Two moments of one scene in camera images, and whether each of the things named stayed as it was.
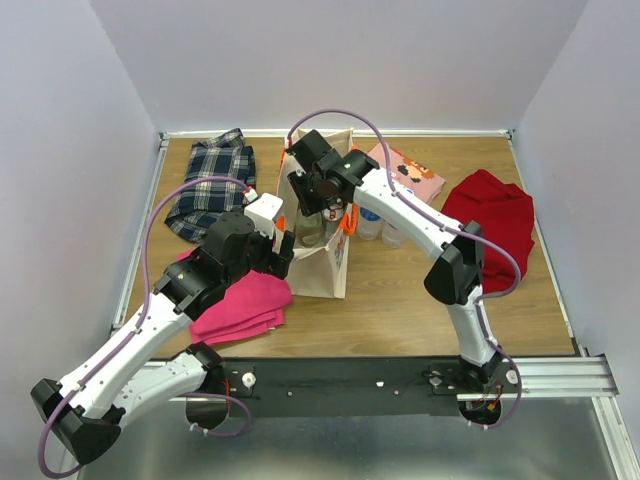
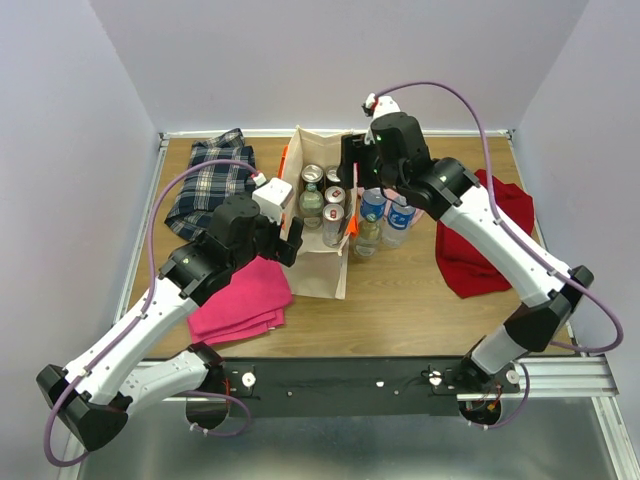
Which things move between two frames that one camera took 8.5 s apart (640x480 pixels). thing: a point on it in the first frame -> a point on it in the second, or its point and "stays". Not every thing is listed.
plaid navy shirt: (203, 203) stays
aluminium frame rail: (557, 377) stays
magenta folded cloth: (252, 302) stays
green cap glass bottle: (309, 230) -> (367, 245)
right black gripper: (309, 206) -> (353, 148)
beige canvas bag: (318, 271) stays
